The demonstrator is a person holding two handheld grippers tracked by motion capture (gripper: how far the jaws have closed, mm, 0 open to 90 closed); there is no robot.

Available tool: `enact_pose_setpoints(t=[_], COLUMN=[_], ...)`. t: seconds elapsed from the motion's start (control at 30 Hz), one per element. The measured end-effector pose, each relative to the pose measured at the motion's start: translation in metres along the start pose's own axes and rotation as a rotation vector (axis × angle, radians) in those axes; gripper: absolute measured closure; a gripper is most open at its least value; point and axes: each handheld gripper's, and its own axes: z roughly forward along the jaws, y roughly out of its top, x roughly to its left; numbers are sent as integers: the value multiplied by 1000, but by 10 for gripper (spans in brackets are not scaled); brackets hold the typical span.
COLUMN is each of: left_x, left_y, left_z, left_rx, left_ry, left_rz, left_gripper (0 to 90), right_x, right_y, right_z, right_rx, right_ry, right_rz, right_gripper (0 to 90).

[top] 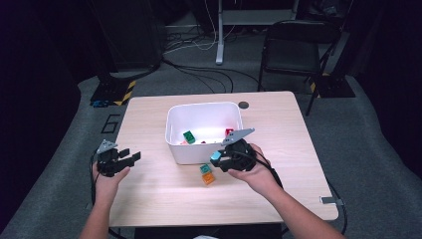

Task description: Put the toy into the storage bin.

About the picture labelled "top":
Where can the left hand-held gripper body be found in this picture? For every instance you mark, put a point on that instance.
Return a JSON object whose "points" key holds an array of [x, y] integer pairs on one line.
{"points": [[109, 164]]}

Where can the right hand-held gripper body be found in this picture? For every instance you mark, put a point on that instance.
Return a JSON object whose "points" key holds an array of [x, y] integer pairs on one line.
{"points": [[242, 157]]}

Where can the light blue toy block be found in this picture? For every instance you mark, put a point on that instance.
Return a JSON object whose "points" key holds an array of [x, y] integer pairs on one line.
{"points": [[216, 155]]}

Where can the red toy block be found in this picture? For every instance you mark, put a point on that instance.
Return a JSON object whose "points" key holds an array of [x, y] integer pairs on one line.
{"points": [[229, 131]]}

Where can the white plastic bin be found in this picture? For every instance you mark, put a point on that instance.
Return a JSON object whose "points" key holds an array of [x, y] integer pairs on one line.
{"points": [[190, 154]]}

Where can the green toy block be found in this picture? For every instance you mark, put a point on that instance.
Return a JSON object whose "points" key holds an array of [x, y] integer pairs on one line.
{"points": [[189, 137]]}

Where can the pink toy block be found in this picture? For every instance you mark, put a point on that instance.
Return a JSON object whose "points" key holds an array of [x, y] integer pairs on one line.
{"points": [[183, 143]]}

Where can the person's left hand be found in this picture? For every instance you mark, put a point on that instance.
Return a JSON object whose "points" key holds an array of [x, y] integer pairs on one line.
{"points": [[106, 187]]}

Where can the person's right hand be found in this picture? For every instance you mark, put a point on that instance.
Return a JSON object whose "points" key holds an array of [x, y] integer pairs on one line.
{"points": [[260, 177]]}

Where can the teal toy block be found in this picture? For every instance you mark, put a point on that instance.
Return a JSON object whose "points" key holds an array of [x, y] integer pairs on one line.
{"points": [[205, 169]]}

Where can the orange toy block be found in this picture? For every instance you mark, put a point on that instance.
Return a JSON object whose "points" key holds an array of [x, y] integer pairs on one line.
{"points": [[208, 178]]}

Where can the dark round table grommet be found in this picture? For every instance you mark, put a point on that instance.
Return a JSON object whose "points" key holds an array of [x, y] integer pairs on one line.
{"points": [[243, 105]]}

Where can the small blue object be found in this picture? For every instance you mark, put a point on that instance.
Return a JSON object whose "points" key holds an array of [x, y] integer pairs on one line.
{"points": [[99, 104]]}

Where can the black yellow striped stand base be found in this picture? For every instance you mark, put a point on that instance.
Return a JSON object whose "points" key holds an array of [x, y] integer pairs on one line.
{"points": [[112, 91]]}

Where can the black folding chair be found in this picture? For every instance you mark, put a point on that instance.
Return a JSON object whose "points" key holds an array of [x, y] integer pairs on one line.
{"points": [[292, 53]]}

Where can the grey metal table bracket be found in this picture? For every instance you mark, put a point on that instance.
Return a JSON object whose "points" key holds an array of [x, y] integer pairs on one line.
{"points": [[330, 200]]}

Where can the white desk frame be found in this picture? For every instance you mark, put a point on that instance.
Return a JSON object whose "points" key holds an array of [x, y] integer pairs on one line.
{"points": [[219, 40]]}

